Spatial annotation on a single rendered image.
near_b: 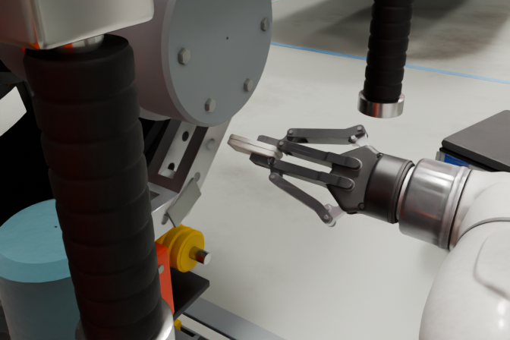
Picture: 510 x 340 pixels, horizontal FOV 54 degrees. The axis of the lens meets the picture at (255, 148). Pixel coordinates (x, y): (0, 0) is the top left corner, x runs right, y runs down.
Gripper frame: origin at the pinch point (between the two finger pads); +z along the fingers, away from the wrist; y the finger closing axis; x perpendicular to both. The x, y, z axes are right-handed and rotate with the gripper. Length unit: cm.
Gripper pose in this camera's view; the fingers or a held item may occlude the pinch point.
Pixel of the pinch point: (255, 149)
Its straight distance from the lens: 65.6
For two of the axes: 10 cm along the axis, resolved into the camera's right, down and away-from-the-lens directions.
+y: 3.8, -9.0, 2.0
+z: -8.4, -2.5, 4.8
